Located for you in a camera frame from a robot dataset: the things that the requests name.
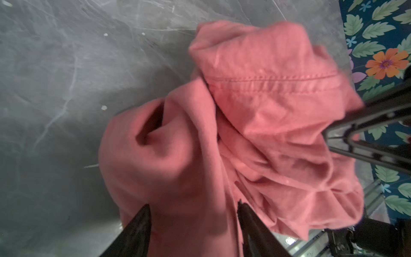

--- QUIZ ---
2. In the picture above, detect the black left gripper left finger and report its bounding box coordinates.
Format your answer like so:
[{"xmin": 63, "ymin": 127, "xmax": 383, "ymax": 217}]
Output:
[{"xmin": 100, "ymin": 204, "xmax": 152, "ymax": 257}]

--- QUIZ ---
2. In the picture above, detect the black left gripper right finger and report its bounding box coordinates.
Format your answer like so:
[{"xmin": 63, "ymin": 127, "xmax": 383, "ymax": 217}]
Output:
[{"xmin": 237, "ymin": 201, "xmax": 291, "ymax": 257}]

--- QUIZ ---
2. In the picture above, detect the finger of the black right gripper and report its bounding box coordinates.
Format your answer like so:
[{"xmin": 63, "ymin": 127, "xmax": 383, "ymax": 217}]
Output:
[
  {"xmin": 323, "ymin": 67, "xmax": 411, "ymax": 138},
  {"xmin": 323, "ymin": 128, "xmax": 411, "ymax": 175}
]

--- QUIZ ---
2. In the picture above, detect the pink cloth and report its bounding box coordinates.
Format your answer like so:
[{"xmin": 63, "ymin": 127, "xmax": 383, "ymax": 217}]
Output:
[{"xmin": 98, "ymin": 21, "xmax": 364, "ymax": 257}]

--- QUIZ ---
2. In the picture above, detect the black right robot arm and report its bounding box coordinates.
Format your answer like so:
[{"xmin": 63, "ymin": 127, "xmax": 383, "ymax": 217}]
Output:
[{"xmin": 323, "ymin": 68, "xmax": 411, "ymax": 257}]

